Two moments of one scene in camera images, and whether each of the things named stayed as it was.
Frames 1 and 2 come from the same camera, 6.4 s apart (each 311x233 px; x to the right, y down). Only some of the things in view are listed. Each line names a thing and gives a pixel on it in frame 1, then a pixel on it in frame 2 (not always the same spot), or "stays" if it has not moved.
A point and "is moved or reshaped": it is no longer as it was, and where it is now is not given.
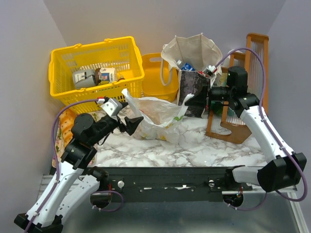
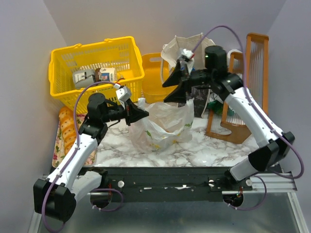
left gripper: [123, 124] to [129, 114]
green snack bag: [216, 106] stays
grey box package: [83, 78] stays
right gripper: [206, 94] to [183, 79]
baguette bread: [66, 121] stays
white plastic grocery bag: [161, 117] is moved or reshaped
